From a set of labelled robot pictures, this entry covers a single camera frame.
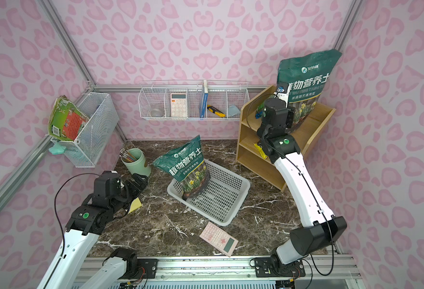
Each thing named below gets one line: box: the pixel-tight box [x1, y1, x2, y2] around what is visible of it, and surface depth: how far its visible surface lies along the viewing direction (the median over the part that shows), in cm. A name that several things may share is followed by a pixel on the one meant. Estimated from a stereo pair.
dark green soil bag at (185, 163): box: [152, 134, 211, 201], surface depth 82 cm
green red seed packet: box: [48, 95, 90, 141], surface depth 73 cm
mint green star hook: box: [48, 142, 67, 155], surface depth 64 cm
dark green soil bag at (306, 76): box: [273, 48, 343, 126], surface depth 59 cm
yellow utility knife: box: [206, 104, 226, 119], surface depth 99 cm
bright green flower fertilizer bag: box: [255, 101, 265, 120], surface depth 87 cm
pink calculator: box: [199, 221, 240, 258], surface depth 82 cm
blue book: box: [199, 79, 209, 119], surface depth 87 cm
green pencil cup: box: [121, 148, 152, 178], surface depth 95 cm
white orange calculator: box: [170, 92, 188, 118], surface depth 97 cm
